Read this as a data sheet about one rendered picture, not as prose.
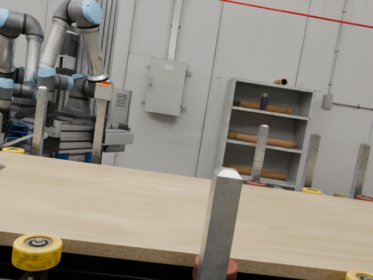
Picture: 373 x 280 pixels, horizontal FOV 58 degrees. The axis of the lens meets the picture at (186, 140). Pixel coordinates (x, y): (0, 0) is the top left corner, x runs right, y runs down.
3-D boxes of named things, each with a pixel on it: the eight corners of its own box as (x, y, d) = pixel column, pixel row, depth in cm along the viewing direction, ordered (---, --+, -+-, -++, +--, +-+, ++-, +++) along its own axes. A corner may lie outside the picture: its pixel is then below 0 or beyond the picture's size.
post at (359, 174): (340, 238, 167) (359, 142, 162) (347, 239, 167) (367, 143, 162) (344, 241, 163) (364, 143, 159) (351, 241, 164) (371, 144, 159)
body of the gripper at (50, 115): (53, 128, 159) (55, 102, 157) (33, 125, 155) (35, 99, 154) (52, 126, 166) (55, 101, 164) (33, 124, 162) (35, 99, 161)
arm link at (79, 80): (77, 96, 209) (80, 74, 207) (95, 99, 204) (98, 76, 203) (64, 94, 198) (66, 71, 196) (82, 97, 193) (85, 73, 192)
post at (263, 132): (242, 223, 162) (260, 124, 158) (250, 223, 163) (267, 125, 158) (244, 225, 159) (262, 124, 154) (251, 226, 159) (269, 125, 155)
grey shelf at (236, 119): (207, 206, 414) (227, 80, 398) (279, 218, 415) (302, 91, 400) (210, 219, 369) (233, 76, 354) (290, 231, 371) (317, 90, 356)
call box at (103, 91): (96, 100, 153) (99, 83, 152) (112, 103, 154) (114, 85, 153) (93, 100, 146) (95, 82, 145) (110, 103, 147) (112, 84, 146)
